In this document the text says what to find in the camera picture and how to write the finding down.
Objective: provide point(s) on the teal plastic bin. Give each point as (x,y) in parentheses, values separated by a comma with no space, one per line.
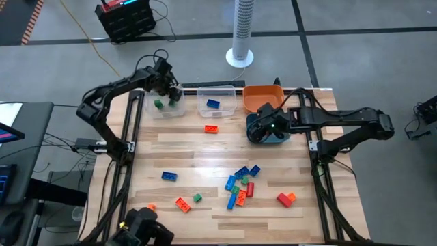
(281,137)

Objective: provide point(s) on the red angled toy brick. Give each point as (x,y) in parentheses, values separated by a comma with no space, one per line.
(283,201)

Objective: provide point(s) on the black mat with orange stripes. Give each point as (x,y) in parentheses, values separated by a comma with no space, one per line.
(13,20)

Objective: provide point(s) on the black power strip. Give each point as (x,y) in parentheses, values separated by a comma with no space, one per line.
(213,84)

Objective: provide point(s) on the black aluminium table frame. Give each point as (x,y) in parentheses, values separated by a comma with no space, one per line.
(306,93)

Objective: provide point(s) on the computer screen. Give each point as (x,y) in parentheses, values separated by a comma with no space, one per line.
(8,135)

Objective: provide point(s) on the blue toy brick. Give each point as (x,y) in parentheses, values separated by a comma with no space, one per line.
(169,176)
(230,183)
(254,171)
(213,104)
(231,202)
(241,172)

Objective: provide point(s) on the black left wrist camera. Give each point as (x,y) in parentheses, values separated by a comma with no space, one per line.
(164,65)

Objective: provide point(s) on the small orange toy brick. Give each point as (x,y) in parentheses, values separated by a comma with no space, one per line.
(292,197)
(152,206)

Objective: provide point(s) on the clear plastic bin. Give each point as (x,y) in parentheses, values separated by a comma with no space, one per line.
(170,112)
(225,109)

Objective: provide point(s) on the black plug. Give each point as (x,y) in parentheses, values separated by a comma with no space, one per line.
(277,82)

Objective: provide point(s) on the clear cup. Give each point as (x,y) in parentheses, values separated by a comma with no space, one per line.
(78,214)

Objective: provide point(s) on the black desk base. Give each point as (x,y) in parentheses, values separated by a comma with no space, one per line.
(54,193)

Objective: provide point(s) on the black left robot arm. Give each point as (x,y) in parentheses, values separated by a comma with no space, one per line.
(90,112)

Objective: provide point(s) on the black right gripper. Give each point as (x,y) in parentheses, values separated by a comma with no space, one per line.
(271,118)

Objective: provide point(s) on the orange plastic bin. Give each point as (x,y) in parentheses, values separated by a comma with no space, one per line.
(263,99)

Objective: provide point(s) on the dark grey desk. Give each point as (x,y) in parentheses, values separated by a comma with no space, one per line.
(34,136)

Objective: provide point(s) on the green toy brick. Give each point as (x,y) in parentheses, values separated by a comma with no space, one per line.
(158,104)
(244,180)
(171,104)
(235,190)
(197,198)

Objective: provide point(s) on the black power brick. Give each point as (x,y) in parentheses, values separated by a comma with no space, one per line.
(85,143)

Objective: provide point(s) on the white tower fan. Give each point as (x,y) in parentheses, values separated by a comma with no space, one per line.
(243,27)

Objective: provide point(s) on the black keyboard with blue lights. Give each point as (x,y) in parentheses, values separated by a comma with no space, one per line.
(7,184)

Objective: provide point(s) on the black crate with red top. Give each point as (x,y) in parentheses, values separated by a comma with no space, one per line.
(126,24)

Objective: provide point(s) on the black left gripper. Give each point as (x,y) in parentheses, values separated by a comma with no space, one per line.
(164,80)

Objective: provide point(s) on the white paper sheet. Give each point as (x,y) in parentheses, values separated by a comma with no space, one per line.
(8,112)

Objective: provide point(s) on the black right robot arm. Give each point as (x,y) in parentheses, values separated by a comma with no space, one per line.
(341,118)

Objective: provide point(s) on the black device with yellow tag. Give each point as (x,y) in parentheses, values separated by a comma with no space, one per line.
(143,225)

